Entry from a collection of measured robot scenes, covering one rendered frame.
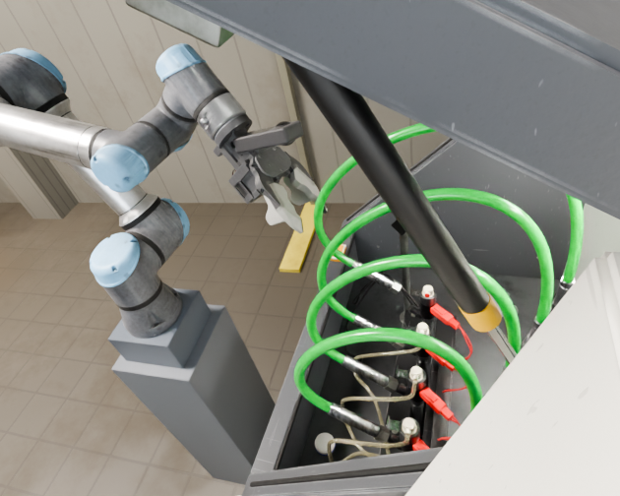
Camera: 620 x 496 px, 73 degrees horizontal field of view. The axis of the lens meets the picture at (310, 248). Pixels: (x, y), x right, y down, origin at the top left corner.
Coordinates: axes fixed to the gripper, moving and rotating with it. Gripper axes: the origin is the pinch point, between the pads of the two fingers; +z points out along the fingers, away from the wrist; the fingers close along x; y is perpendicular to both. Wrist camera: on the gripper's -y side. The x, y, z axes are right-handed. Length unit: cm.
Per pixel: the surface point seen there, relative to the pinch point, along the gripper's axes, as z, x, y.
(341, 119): -2, 37, -38
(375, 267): 9.1, 16.0, -16.7
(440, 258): 6.1, 34.0, -35.5
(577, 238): 24.7, -6.0, -28.5
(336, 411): 23.6, 19.9, 2.4
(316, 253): 18, -122, 127
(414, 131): 0.0, 2.1, -23.8
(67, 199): -134, -101, 283
